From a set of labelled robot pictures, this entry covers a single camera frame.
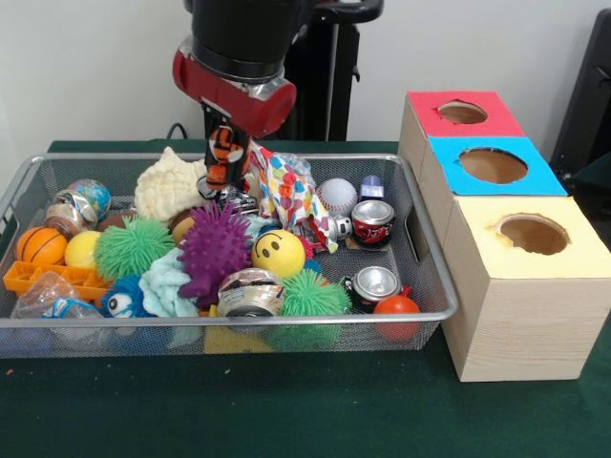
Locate cream cloth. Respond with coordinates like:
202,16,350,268
133,146,211,223

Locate crushed black can silver lid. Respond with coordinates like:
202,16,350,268
350,265,405,314

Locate orange basketball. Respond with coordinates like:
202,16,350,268
15,226,68,266

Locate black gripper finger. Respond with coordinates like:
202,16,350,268
231,124,253,190
202,102,233,185

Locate crushed red can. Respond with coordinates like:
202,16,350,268
351,198,397,249

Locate orange striped tiger plush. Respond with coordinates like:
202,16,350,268
203,124,252,192

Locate dark green table cloth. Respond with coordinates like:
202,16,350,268
572,151,611,192
0,137,611,458

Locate silver mesh bin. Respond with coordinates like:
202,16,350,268
0,151,462,359

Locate wooden box with three holes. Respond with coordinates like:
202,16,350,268
398,90,611,383

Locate purple toy block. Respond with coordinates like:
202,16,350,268
358,175,386,202

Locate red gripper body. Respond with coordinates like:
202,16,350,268
171,46,298,140

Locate white baseball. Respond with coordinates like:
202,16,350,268
317,177,359,211

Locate black chair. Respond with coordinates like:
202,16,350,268
548,8,611,166

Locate red ball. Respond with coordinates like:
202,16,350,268
372,294,422,343

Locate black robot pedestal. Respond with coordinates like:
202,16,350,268
183,0,386,142

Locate purple spiky rubber toy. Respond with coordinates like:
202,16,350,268
176,202,253,309

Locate white cloth with coloured dots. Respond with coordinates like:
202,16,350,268
245,137,341,254

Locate green stringy puffer ball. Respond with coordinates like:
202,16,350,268
279,269,353,319

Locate yellow smiley ball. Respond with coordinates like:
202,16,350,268
250,229,306,281

